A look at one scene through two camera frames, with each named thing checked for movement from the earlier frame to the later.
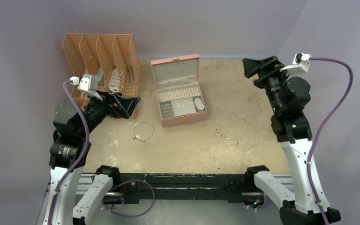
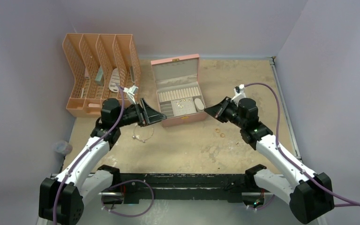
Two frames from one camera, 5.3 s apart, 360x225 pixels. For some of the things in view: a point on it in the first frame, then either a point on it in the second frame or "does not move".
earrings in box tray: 180,105 does not move
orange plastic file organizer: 86,53 does not move
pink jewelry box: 180,95 does not move
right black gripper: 265,69 → 218,111
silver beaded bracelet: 134,137 does not move
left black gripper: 124,106 → 145,115
